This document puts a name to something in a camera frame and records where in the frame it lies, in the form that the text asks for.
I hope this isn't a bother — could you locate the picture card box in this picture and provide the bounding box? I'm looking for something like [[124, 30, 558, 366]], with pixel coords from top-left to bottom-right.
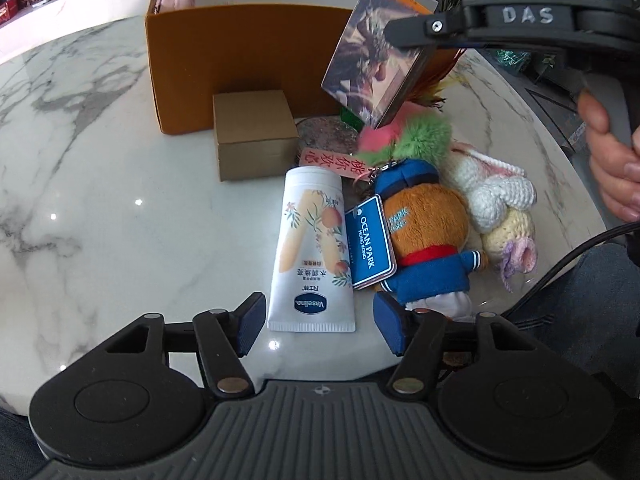
[[321, 0, 432, 128]]

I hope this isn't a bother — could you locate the red gift box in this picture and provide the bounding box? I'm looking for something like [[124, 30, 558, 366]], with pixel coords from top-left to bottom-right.
[[0, 0, 20, 24]]

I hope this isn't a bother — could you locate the colourful feather toy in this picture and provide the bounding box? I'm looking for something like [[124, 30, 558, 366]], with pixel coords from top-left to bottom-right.
[[405, 74, 458, 110]]

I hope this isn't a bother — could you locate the crocheted white bunny doll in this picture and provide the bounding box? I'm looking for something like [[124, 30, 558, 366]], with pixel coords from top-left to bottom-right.
[[440, 142, 538, 289]]

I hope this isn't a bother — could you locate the bear plush blue uniform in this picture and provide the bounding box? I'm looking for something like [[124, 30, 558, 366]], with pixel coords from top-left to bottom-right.
[[374, 159, 488, 322]]

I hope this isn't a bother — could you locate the pink green fluffy ball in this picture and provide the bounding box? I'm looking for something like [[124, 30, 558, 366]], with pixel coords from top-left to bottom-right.
[[356, 102, 452, 167]]

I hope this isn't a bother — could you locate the brown cardboard box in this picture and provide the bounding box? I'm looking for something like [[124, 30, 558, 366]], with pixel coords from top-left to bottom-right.
[[213, 90, 299, 181]]

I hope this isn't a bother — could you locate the pink text tag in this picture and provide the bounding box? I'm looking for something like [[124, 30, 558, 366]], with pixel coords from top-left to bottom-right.
[[298, 148, 371, 181]]

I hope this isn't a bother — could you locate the blue ocean park tag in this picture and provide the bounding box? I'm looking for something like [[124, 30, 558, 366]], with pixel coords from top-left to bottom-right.
[[346, 195, 397, 289]]

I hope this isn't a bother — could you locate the person's right hand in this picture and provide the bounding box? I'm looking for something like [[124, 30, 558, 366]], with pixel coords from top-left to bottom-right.
[[578, 90, 639, 222]]

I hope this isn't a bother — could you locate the orange cardboard box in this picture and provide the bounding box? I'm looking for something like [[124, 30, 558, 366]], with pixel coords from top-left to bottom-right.
[[144, 0, 461, 137]]

